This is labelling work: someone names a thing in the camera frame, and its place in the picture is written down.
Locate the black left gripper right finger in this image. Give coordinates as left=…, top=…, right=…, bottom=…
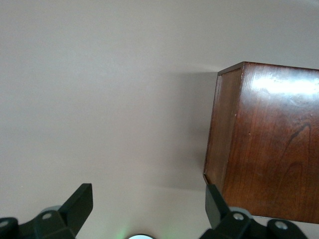
left=199, top=184, right=307, bottom=239

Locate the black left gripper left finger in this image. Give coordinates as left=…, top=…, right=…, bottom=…
left=0, top=183, right=94, bottom=239

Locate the dark brown wooden cabinet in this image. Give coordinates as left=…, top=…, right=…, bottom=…
left=203, top=61, right=319, bottom=225

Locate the brown table cover sheet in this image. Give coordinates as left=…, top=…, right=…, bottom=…
left=0, top=0, right=319, bottom=239

